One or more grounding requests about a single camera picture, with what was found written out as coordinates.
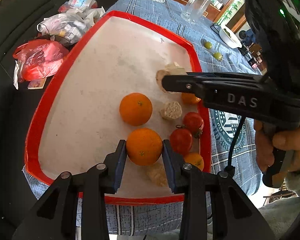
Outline person's right hand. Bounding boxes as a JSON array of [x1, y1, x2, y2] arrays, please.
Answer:
[[254, 120, 300, 173]]

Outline black sofa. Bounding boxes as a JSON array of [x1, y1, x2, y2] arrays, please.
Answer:
[[0, 0, 74, 240]]

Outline pale fleece garment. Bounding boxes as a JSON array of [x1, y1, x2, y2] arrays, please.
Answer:
[[207, 195, 300, 240]]

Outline red and black device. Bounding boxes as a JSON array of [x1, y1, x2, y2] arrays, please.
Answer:
[[247, 54, 265, 69]]

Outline black cable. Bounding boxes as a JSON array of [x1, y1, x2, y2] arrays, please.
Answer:
[[225, 116, 247, 175]]

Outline red tomato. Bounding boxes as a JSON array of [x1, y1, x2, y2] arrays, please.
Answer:
[[182, 112, 205, 135], [169, 128, 193, 155]]

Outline small flat packet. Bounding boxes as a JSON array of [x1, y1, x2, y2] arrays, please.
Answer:
[[27, 78, 47, 90]]

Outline white tissue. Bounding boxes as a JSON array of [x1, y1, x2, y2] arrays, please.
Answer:
[[13, 60, 23, 90]]

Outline red rimmed white tray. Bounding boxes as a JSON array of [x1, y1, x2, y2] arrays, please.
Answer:
[[24, 10, 212, 205]]

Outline red plastic bag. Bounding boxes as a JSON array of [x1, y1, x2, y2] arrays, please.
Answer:
[[13, 39, 70, 83]]

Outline clear drinking glass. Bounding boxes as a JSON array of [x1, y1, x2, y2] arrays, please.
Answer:
[[181, 0, 212, 24]]

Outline beige porous chunk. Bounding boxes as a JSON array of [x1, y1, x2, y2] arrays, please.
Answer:
[[156, 62, 188, 94], [146, 164, 168, 187], [160, 101, 182, 120]]

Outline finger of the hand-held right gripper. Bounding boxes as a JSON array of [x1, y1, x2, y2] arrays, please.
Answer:
[[186, 72, 255, 78], [162, 74, 268, 98]]

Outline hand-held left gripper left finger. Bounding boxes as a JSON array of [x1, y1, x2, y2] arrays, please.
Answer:
[[11, 139, 127, 240]]

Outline small orange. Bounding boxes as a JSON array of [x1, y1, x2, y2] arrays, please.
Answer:
[[183, 152, 205, 172], [181, 92, 202, 105]]

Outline person's right forearm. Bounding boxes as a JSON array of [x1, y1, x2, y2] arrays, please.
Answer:
[[284, 165, 300, 198]]

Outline white bowl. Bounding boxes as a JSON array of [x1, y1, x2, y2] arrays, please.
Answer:
[[219, 24, 242, 48]]

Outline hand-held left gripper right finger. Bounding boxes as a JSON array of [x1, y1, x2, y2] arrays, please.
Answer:
[[162, 139, 277, 240]]

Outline blue plaid tablecloth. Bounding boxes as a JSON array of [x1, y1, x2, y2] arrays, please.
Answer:
[[22, 0, 268, 235]]

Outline white plastic bag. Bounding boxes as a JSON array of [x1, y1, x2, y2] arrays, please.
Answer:
[[85, 7, 106, 27]]

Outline large orange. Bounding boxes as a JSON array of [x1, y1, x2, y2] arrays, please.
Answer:
[[126, 128, 164, 166], [119, 92, 153, 127]]

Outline clear plastic bag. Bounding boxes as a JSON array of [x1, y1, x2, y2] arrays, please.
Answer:
[[58, 0, 98, 14], [37, 12, 90, 47]]

